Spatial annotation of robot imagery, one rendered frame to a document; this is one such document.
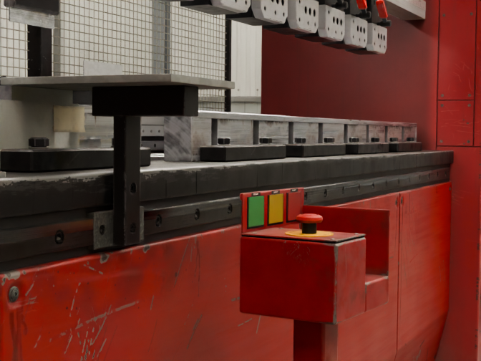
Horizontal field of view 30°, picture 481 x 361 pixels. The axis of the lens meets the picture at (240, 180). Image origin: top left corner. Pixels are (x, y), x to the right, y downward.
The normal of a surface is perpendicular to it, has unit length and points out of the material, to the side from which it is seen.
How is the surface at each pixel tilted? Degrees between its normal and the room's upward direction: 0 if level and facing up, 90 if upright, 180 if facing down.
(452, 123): 90
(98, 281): 90
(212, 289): 90
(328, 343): 90
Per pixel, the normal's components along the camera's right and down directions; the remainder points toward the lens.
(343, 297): 0.86, 0.04
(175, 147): -0.43, 0.04
